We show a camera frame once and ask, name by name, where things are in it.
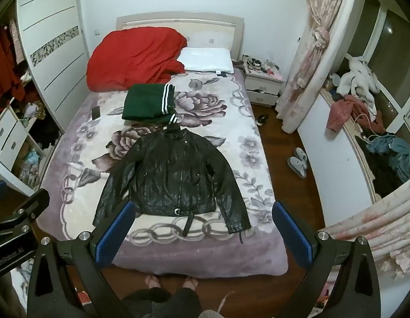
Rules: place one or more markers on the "white drawer unit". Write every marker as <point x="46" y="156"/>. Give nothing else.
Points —
<point x="9" y="139"/>

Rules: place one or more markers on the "blue garment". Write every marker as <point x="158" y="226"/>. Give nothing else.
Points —
<point x="393" y="152"/>

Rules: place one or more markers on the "white plush garment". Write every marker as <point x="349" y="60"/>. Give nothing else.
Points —
<point x="357" y="76"/>

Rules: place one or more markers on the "white pillow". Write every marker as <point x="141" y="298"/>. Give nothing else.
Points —
<point x="205" y="59"/>

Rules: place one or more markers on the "pink floral curtain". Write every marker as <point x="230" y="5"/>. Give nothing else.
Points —
<point x="390" y="225"/>
<point x="307" y="56"/>

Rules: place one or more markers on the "red knitted garment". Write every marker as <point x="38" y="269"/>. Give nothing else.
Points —
<point x="132" y="56"/>

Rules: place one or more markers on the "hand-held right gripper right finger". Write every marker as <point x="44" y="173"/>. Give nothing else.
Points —
<point x="292" y="235"/>

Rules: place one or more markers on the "black phone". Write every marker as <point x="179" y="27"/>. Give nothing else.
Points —
<point x="96" y="112"/>

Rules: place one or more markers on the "black leather jacket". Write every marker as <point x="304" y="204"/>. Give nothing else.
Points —
<point x="175" y="175"/>

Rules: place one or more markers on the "black shoe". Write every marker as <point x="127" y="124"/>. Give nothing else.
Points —
<point x="263" y="120"/>

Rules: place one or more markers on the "pink garment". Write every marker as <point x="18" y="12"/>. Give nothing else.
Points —
<point x="340" y="112"/>

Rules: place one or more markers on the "red hanging clothes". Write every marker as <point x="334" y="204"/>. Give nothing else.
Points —
<point x="6" y="66"/>

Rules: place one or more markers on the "grey slipper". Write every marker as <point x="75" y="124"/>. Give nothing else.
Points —
<point x="297" y="167"/>
<point x="301" y="155"/>

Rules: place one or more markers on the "floral bed blanket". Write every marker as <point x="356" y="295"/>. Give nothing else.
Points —
<point x="231" y="122"/>

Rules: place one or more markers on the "white nightstand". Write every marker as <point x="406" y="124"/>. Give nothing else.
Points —
<point x="263" y="84"/>

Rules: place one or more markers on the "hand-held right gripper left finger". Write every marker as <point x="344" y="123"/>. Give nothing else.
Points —
<point x="115" y="230"/>

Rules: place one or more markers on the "beige bed headboard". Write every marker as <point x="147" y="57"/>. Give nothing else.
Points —
<point x="208" y="33"/>

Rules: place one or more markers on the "clutter of small items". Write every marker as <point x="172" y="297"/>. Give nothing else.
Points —
<point x="263" y="63"/>

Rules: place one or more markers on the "green garment with white stripes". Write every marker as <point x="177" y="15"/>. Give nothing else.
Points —
<point x="142" y="102"/>

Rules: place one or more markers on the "window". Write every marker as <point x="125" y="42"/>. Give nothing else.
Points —
<point x="390" y="23"/>

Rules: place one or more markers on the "white wardrobe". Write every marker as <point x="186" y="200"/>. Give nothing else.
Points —
<point x="52" y="23"/>

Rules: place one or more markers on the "person's legs in dark trousers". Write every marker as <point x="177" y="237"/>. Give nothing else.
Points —
<point x="162" y="303"/>

